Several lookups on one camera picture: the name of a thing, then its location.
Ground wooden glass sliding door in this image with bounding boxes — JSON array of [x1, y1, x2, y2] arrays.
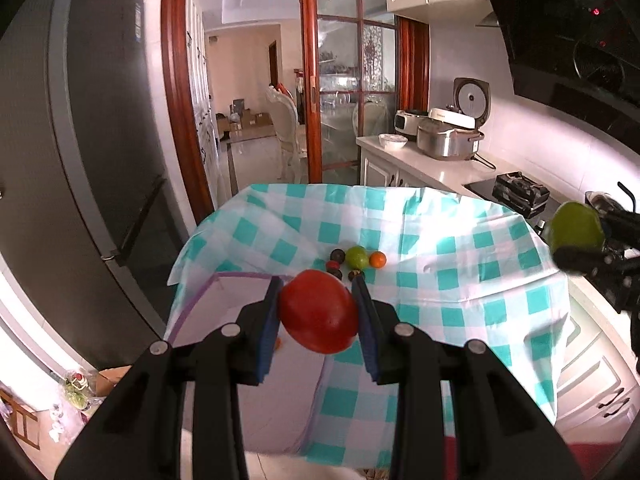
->
[[299, 0, 432, 184]]

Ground red wooden door frame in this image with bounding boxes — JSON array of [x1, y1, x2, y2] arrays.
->
[[161, 0, 217, 223]]

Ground open cardboard box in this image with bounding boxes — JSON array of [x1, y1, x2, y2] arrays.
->
[[94, 365, 134, 402]]

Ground bag of green vegetables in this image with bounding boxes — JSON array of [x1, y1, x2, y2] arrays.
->
[[62, 370, 94, 409]]

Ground black glass cooktop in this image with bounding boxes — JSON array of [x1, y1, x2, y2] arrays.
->
[[462, 179, 566, 241]]

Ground white dining chair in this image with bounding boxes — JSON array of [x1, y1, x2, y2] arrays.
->
[[265, 87, 309, 171]]

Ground white hallway wardrobe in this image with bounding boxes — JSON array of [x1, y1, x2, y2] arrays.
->
[[187, 0, 222, 211]]

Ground white base cabinet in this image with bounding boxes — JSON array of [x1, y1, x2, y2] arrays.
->
[[359, 147, 436, 189]]

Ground cardboard boxes on floor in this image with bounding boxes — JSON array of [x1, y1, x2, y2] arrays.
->
[[215, 97, 277, 145]]

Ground black range hood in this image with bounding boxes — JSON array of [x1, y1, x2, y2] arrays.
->
[[477, 0, 640, 156]]

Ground small white kitchen appliance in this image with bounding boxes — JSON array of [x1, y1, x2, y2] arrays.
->
[[394, 109, 431, 142]]

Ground white base cabinet drawers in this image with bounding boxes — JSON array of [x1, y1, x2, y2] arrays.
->
[[555, 280, 640, 441]]

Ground dark grey refrigerator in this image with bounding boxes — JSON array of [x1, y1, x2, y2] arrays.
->
[[0, 0, 201, 376]]

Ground black box on cooktop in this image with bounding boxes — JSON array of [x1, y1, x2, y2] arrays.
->
[[492, 171, 551, 220]]

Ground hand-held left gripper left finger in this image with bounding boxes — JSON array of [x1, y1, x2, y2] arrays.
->
[[54, 276, 282, 480]]

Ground red tomato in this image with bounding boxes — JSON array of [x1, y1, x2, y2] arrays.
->
[[277, 269, 360, 354]]

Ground teal white checked tablecloth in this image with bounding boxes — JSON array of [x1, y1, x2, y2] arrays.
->
[[167, 182, 571, 471]]

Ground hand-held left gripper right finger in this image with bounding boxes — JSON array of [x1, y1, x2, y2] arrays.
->
[[351, 276, 583, 480]]

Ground large olive green fruit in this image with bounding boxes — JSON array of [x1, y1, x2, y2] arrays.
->
[[545, 201, 606, 256]]

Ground wooden stool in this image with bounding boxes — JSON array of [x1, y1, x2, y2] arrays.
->
[[0, 385, 42, 450]]

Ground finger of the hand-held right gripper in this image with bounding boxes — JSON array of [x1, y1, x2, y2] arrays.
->
[[554, 245, 606, 275], [586, 191, 640, 223]]

